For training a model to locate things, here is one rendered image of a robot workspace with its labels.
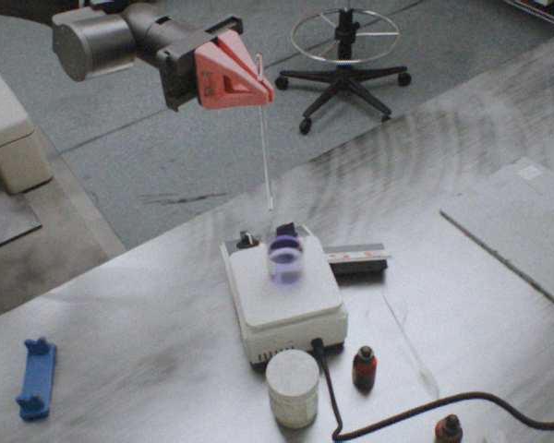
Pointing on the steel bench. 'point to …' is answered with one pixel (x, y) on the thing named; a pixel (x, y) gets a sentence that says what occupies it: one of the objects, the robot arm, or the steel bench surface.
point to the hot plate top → (263, 305)
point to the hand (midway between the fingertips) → (263, 93)
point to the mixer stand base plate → (523, 224)
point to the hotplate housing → (300, 330)
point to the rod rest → (37, 378)
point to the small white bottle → (492, 437)
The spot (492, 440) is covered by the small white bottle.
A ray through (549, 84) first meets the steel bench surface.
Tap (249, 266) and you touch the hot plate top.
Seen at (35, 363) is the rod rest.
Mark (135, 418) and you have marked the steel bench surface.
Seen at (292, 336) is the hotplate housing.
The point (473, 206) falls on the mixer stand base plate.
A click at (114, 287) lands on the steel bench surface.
